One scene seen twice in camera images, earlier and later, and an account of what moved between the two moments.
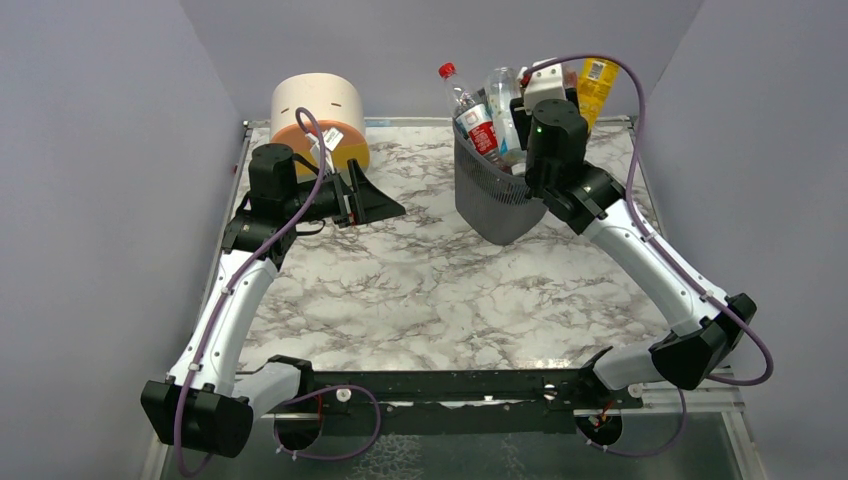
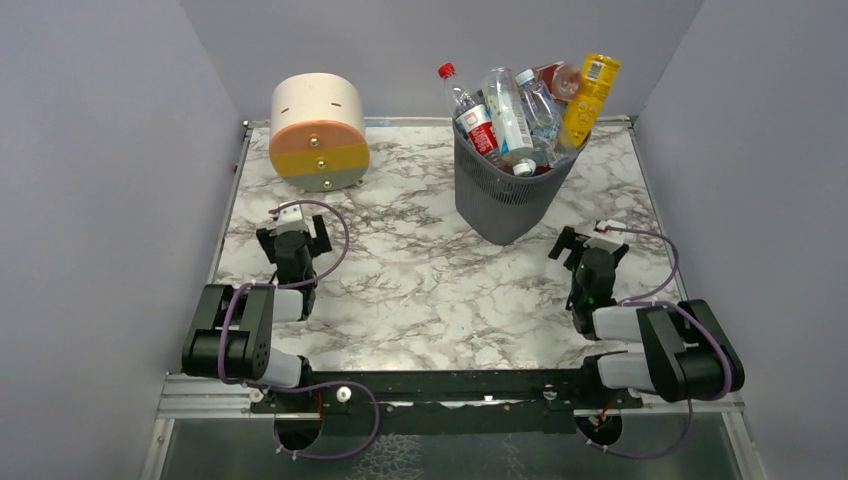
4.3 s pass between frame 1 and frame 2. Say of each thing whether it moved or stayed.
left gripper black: moved
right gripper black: moved
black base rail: stayed
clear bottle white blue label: stayed
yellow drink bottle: stayed
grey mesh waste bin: stayed
